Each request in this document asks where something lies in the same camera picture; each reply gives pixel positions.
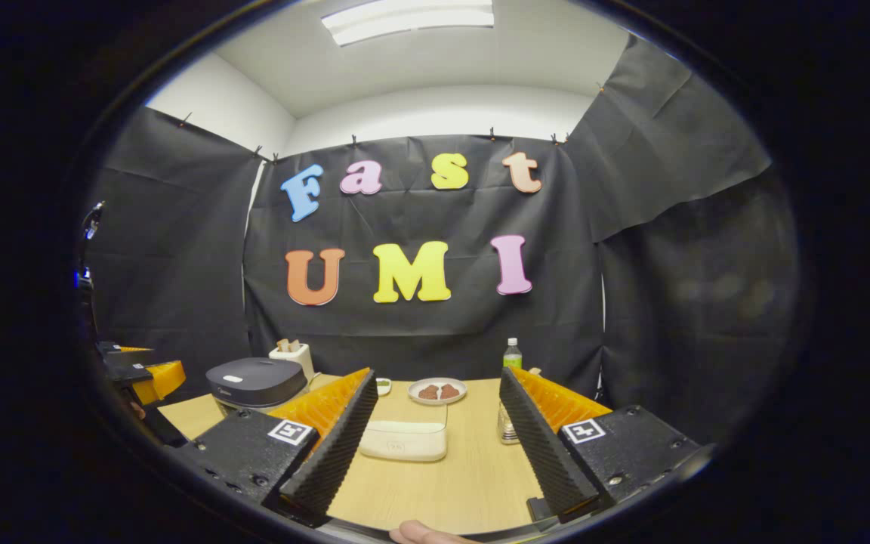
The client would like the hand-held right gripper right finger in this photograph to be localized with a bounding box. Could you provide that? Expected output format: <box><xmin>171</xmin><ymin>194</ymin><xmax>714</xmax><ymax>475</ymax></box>
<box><xmin>497</xmin><ymin>366</ymin><xmax>715</xmax><ymax>524</ymax></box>

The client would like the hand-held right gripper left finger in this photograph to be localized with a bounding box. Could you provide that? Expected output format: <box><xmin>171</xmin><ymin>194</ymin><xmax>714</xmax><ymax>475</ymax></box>
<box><xmin>178</xmin><ymin>368</ymin><xmax>379</xmax><ymax>527</ymax></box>

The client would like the metal wire chopstick holder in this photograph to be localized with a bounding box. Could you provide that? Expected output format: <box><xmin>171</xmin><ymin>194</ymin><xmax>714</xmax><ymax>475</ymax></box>
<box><xmin>497</xmin><ymin>400</ymin><xmax>520</xmax><ymax>445</ymax></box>

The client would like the dark grey rice cooker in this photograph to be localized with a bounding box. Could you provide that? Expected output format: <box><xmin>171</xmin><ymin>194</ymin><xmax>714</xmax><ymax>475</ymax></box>
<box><xmin>205</xmin><ymin>357</ymin><xmax>309</xmax><ymax>416</ymax></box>

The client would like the white oval plate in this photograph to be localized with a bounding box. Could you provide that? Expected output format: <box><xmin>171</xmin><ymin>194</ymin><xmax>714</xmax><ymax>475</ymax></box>
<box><xmin>408</xmin><ymin>377</ymin><xmax>468</xmax><ymax>406</ymax></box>

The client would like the black backdrop cloth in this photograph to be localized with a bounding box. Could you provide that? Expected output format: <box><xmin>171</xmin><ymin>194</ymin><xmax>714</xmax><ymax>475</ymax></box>
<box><xmin>80</xmin><ymin>34</ymin><xmax>798</xmax><ymax>447</ymax></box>

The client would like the long ceiling light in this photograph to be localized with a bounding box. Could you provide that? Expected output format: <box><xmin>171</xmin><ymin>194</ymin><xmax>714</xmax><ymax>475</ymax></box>
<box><xmin>320</xmin><ymin>0</ymin><xmax>495</xmax><ymax>48</ymax></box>

